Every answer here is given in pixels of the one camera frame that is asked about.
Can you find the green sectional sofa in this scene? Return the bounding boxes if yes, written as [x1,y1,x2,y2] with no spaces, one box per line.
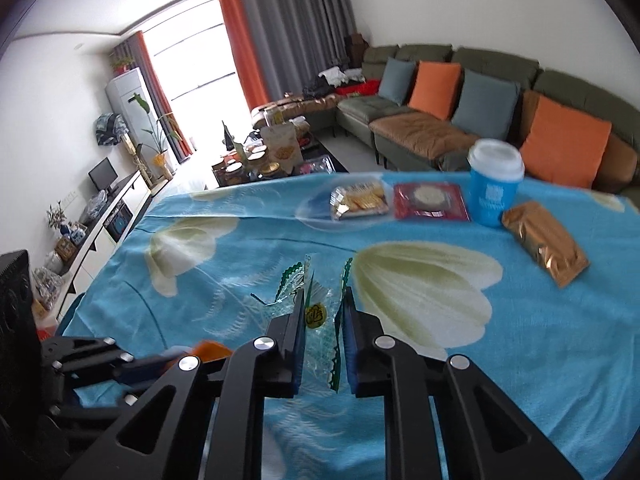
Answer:
[253,44,639,198]

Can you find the orange cushion far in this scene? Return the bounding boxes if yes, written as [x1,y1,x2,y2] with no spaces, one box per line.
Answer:
[408,61,462,120]

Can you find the teal cushion far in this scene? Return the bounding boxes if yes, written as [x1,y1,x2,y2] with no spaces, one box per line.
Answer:
[378,58,416,105]

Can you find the blue white coffee cup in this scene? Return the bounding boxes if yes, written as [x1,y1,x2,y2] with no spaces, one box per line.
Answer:
[466,139,525,228]

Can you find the cluttered coffee table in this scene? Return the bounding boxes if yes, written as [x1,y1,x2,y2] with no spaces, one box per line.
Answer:
[210,122,347,188]

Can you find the blue floral tablecloth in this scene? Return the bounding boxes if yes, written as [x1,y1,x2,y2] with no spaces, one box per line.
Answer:
[65,174,639,479]

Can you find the orange cushion near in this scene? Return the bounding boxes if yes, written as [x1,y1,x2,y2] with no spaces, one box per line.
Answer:
[520,91,612,188]

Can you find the teal cushion near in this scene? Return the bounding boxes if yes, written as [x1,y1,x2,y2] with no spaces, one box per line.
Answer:
[450,70,521,141]

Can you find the orange cushion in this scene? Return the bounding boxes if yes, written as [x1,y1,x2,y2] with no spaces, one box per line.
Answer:
[520,91,612,188]
[408,61,462,120]

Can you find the flower vase on cabinet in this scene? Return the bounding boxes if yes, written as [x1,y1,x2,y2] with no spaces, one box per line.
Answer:
[47,203,73,237]

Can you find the dark red curtain left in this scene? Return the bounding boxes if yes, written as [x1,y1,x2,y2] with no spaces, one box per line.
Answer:
[108,30,193,164]

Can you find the tall green potted plant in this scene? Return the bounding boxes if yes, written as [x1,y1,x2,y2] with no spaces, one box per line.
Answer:
[128,92,176,181]

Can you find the small black monitor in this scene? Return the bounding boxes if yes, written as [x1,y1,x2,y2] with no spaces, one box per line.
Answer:
[88,157,117,192]

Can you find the teal cushion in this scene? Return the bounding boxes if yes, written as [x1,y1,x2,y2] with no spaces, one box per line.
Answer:
[378,58,416,105]
[450,70,521,141]

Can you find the gold foil snack packet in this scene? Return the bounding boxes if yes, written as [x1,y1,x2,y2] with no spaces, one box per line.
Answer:
[501,200,590,288]

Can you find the white standing air conditioner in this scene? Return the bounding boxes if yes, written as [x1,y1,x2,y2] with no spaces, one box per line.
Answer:
[105,68,157,166]

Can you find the white black tv cabinet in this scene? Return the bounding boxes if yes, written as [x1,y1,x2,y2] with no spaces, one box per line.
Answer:
[35,171,169,328]

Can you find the orange wrapper piece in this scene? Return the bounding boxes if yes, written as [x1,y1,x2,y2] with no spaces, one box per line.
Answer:
[189,340,233,363]

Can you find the red cookie packet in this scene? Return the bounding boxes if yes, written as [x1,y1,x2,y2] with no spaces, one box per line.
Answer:
[394,182,470,221]

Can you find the clear cracker packet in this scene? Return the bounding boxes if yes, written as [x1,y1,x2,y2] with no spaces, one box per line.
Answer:
[329,180,390,220]

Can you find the grey orange curtain right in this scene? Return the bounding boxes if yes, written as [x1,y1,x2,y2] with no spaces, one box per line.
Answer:
[218,0,356,108]

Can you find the covered standing fan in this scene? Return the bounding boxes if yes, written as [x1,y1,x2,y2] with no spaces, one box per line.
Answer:
[94,113,129,146]

